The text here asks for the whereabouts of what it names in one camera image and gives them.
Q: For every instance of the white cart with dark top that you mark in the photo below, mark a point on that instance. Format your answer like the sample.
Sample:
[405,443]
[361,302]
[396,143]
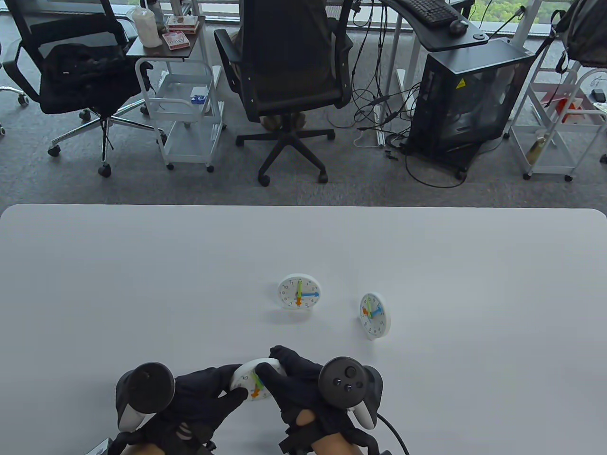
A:
[187,142]

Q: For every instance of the yellowish bottle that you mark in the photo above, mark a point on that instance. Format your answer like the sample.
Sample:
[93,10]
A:
[536,149]

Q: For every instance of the person's left hand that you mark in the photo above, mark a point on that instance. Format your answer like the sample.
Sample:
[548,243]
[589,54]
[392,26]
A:
[194,403]

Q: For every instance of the black computer tower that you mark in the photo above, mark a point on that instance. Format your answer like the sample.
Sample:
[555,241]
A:
[474,95]

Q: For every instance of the translucent white container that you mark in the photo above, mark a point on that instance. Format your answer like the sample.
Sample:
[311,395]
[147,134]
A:
[147,31]

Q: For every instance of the person's right hand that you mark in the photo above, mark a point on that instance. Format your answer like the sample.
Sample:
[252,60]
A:
[294,388]

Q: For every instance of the grey backpack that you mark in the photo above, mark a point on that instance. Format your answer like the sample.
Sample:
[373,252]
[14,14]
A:
[588,33]

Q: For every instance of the small black device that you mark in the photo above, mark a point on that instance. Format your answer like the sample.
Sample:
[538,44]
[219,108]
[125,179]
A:
[598,96]

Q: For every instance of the person's right forearm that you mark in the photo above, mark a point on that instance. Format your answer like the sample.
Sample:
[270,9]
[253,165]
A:
[336,448]

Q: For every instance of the black keyboard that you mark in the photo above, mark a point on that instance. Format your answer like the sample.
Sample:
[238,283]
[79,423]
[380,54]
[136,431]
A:
[429,10]

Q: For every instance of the white teaching clock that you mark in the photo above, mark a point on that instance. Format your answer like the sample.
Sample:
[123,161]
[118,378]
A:
[374,327]
[244,379]
[290,296]

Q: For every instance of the red patterned box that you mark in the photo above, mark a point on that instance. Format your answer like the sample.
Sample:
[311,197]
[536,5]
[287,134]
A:
[182,21]

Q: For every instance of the white desk leg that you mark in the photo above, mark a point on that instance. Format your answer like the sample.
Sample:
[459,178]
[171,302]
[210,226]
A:
[524,23]

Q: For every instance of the black white handheld controller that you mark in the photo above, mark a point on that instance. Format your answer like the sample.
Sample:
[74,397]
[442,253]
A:
[144,384]
[346,379]

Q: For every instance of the black desk with white legs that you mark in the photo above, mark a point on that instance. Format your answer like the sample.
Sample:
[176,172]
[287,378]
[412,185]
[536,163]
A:
[446,40]

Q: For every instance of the black computer mouse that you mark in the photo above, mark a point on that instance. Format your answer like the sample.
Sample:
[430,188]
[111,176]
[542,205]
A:
[458,26]

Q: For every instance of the black bag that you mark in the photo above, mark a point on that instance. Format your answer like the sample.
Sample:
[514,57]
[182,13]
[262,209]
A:
[85,71]

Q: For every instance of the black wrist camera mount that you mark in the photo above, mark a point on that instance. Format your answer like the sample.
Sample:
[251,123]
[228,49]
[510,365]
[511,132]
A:
[118,441]
[294,443]

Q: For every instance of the orange item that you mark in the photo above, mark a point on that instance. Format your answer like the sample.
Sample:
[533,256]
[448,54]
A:
[569,105]

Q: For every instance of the dark bottle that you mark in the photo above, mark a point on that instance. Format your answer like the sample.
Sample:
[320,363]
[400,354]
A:
[156,12]

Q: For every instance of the black mesh office chair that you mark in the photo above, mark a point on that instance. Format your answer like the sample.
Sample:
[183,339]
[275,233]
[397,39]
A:
[66,28]

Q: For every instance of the black high-back office chair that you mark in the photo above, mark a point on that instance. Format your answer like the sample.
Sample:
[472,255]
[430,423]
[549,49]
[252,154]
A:
[284,47]

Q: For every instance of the blue white small box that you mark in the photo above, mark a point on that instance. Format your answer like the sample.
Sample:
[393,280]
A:
[198,99]

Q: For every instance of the person's left forearm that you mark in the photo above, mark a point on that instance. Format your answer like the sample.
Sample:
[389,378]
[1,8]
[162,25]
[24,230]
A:
[142,450]

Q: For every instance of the red card box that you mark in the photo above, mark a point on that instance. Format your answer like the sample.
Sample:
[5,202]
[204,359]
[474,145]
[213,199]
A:
[176,41]

